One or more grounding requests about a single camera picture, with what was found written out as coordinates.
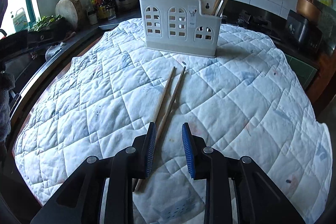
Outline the green vegetables bowl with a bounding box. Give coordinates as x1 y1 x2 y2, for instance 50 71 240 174
29 15 63 32

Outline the round wooden cutting board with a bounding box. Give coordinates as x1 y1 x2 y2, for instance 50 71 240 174
55 0 85 30

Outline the clear plastic bottle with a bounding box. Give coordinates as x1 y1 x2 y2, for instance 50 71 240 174
85 0 98 25

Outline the white quilted cloth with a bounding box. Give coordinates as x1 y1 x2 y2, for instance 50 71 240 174
13 19 333 223

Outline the dark sauce bottle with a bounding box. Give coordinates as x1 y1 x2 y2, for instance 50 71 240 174
105 0 116 20

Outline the green cabinet door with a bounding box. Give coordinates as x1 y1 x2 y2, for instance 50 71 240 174
285 54 318 90

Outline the black rice cooker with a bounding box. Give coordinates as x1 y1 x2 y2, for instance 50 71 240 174
285 10 322 53

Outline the white plastic utensil holder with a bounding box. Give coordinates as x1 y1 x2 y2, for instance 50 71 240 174
139 0 221 57

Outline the copper coloured pot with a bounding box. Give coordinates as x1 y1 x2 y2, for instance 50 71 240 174
296 0 322 24

